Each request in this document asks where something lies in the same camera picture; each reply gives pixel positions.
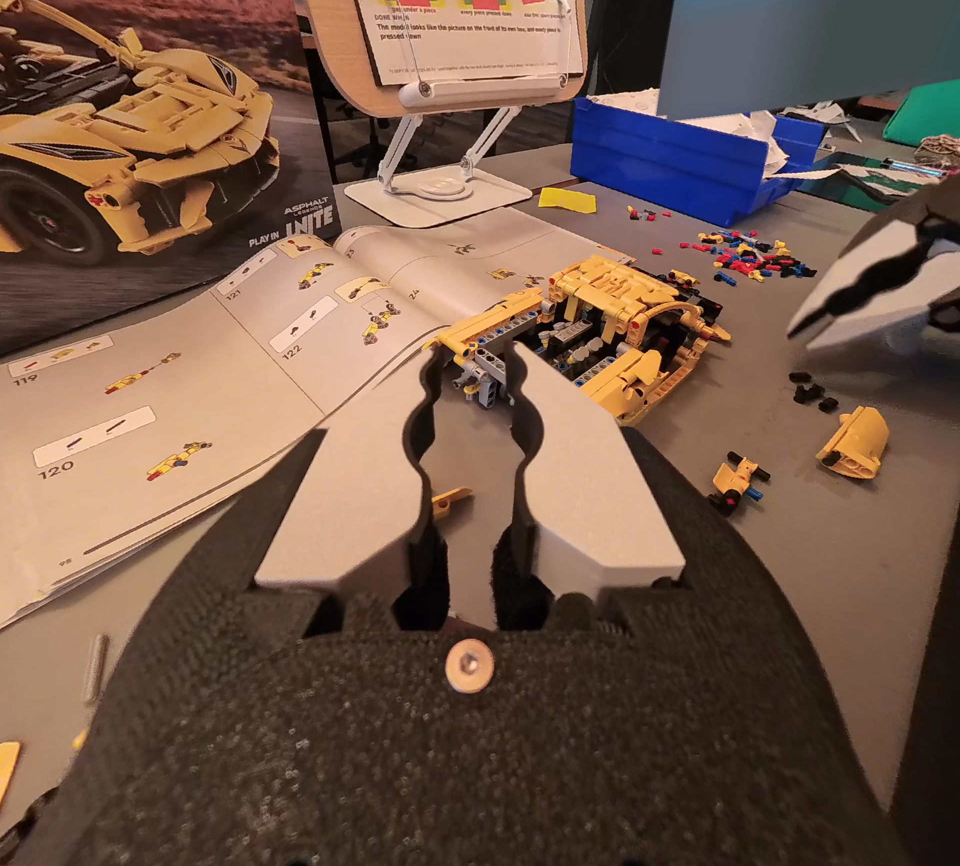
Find small yellow black brick assembly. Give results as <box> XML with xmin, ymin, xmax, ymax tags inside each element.
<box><xmin>707</xmin><ymin>451</ymin><xmax>772</xmax><ymax>516</ymax></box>

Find grey desk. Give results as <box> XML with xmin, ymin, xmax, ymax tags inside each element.
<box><xmin>0</xmin><ymin>139</ymin><xmax>960</xmax><ymax>866</ymax></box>

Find yellow sticky note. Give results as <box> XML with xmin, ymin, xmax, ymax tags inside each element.
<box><xmin>537</xmin><ymin>187</ymin><xmax>598</xmax><ymax>217</ymax></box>

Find yellow brick car model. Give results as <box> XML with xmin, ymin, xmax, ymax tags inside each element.
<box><xmin>428</xmin><ymin>256</ymin><xmax>735</xmax><ymax>427</ymax></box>

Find pile of small coloured pieces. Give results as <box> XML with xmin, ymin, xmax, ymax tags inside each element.
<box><xmin>626</xmin><ymin>203</ymin><xmax>820</xmax><ymax>291</ymax></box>

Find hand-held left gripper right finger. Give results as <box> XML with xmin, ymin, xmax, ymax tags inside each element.
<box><xmin>503</xmin><ymin>344</ymin><xmax>688</xmax><ymax>630</ymax></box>

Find blue plastic bin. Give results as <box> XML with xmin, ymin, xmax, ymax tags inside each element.
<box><xmin>570</xmin><ymin>94</ymin><xmax>829</xmax><ymax>229</ymax></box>

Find grey axle rod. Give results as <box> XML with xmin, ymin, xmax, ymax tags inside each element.
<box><xmin>81</xmin><ymin>634</ymin><xmax>111</xmax><ymax>703</ymax></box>

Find scattered papers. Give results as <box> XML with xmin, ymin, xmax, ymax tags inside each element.
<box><xmin>825</xmin><ymin>131</ymin><xmax>960</xmax><ymax>201</ymax></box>

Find green board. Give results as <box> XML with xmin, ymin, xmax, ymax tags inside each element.
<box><xmin>881</xmin><ymin>79</ymin><xmax>960</xmax><ymax>148</ymax></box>

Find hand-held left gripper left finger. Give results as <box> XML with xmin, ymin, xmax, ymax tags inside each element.
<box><xmin>255</xmin><ymin>349</ymin><xmax>451</xmax><ymax>630</ymax></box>

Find open instruction booklet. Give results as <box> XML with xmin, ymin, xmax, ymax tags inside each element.
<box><xmin>0</xmin><ymin>206</ymin><xmax>595</xmax><ymax>627</ymax></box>

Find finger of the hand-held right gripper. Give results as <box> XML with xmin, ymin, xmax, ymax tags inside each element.
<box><xmin>788</xmin><ymin>251</ymin><xmax>960</xmax><ymax>352</ymax></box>
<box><xmin>830</xmin><ymin>176</ymin><xmax>960</xmax><ymax>300</ymax></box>

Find yellow curved panel piece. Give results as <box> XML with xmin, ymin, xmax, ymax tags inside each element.
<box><xmin>815</xmin><ymin>406</ymin><xmax>892</xmax><ymax>483</ymax></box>

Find toy car box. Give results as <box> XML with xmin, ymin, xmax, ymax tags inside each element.
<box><xmin>0</xmin><ymin>0</ymin><xmax>345</xmax><ymax>357</ymax></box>

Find wooden document stand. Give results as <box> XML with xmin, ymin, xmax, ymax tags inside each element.
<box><xmin>281</xmin><ymin>0</ymin><xmax>591</xmax><ymax>226</ymax></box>

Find white plastic bags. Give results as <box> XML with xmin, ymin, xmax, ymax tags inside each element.
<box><xmin>593</xmin><ymin>88</ymin><xmax>820</xmax><ymax>150</ymax></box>

